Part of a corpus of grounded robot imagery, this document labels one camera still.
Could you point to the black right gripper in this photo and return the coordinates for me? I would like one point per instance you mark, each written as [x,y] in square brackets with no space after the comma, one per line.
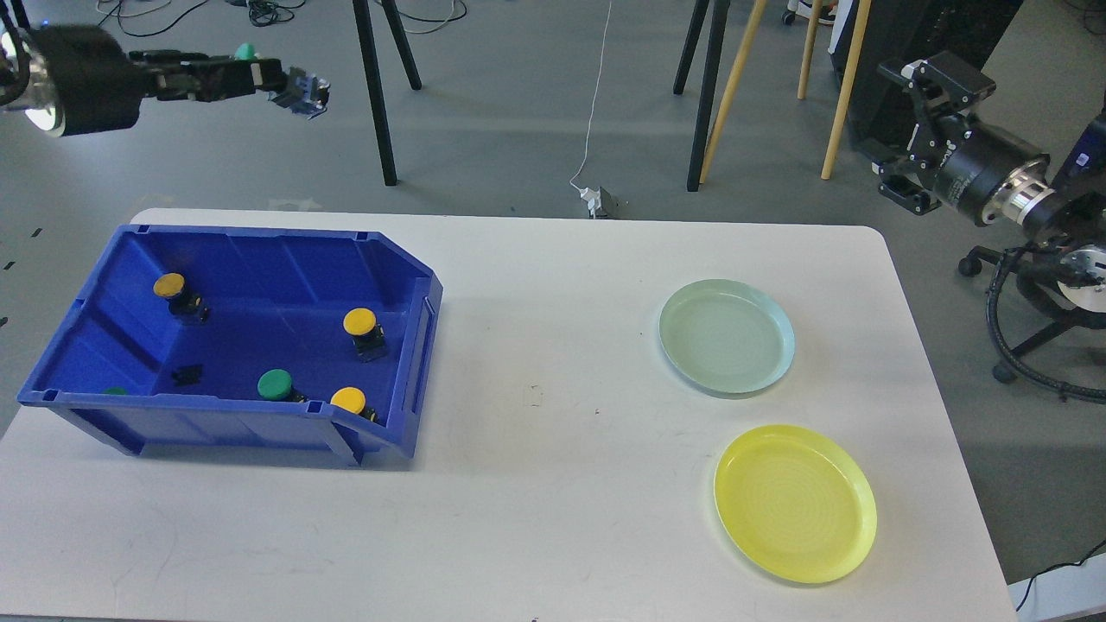
[983,171]

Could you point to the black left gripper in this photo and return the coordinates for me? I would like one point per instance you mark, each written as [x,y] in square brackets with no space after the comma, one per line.
[93,86]

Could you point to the yellow push button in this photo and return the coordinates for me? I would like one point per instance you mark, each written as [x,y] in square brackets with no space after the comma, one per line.
[183,302]
[354,400]
[366,333]

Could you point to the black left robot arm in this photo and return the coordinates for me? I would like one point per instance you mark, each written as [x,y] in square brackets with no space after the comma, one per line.
[23,87]

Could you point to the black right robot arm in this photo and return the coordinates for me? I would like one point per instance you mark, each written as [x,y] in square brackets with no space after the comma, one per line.
[1073,215]

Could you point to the light green plate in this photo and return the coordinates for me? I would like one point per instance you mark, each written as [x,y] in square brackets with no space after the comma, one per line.
[726,337]

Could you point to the small black button part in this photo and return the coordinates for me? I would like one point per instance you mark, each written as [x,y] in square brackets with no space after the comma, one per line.
[187,375]

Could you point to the yellow push button front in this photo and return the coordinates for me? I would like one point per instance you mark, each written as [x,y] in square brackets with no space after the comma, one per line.
[354,400]

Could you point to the yellow plate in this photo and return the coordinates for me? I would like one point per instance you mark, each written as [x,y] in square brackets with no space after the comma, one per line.
[795,503]

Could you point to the black computer tower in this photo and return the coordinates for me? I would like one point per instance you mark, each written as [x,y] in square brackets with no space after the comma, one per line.
[880,115]

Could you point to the wooden easel leg right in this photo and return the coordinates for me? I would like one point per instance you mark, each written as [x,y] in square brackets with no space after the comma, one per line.
[852,66]

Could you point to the wooden easel leg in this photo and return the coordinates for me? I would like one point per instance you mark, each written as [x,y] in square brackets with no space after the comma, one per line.
[808,50]
[852,66]
[729,92]

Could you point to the black tripod legs left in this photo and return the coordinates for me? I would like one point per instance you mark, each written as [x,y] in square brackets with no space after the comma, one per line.
[373,79]

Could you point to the wooden easel leg middle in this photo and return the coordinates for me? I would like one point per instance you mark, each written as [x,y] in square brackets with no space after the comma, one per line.
[808,50]

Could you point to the wooden easel leg left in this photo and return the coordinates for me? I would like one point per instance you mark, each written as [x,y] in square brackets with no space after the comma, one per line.
[729,92]

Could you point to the blue plastic storage bin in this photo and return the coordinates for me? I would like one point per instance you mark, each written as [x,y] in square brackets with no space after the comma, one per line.
[277,299]

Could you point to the black stand legs centre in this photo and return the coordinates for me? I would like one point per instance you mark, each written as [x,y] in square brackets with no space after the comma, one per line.
[716,15]

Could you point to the white power adapter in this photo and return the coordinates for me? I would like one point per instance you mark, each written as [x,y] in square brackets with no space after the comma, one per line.
[599,203]

